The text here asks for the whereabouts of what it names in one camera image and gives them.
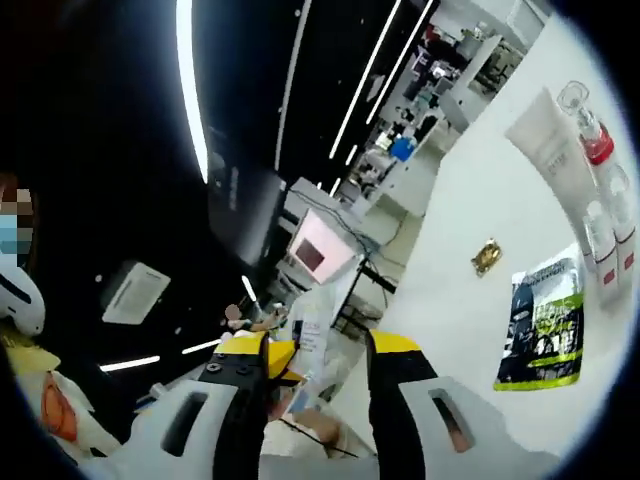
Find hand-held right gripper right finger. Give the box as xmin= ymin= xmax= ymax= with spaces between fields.
xmin=364 ymin=328 xmax=561 ymax=480

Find computer monitor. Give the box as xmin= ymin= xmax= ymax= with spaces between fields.
xmin=282 ymin=207 xmax=366 ymax=286

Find long ceiling light strip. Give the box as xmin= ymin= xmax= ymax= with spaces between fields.
xmin=174 ymin=0 xmax=210 ymax=184

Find white skincare bottle red collar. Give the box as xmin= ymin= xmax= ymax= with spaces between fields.
xmin=555 ymin=79 xmax=619 ymax=169

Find gold foil packet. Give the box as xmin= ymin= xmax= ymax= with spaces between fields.
xmin=470 ymin=238 xmax=504 ymax=277

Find white skincare tube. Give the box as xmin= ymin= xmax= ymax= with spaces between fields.
xmin=503 ymin=87 xmax=604 ymax=206

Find person's right hand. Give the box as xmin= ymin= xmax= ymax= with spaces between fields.
xmin=297 ymin=412 xmax=354 ymax=451

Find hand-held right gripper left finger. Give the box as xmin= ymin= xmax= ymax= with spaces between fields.
xmin=82 ymin=332 xmax=269 ymax=480

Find blue plastic crate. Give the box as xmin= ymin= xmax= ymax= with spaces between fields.
xmin=389 ymin=137 xmax=419 ymax=162

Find row of white office desks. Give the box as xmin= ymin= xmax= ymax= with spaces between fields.
xmin=344 ymin=114 xmax=461 ymax=221

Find green black mask packet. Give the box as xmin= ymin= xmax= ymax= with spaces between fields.
xmin=492 ymin=255 xmax=586 ymax=392

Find ceiling air conditioner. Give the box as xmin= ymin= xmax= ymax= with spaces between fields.
xmin=99 ymin=259 xmax=172 ymax=325

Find black cable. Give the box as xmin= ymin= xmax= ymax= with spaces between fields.
xmin=278 ymin=418 xmax=362 ymax=460

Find standing desk black legs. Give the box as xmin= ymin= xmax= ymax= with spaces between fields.
xmin=319 ymin=249 xmax=401 ymax=346

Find white plush toy orange scarf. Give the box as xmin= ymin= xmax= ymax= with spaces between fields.
xmin=0 ymin=264 xmax=121 ymax=466

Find large dark hanging display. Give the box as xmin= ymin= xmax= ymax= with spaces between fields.
xmin=207 ymin=124 xmax=289 ymax=266

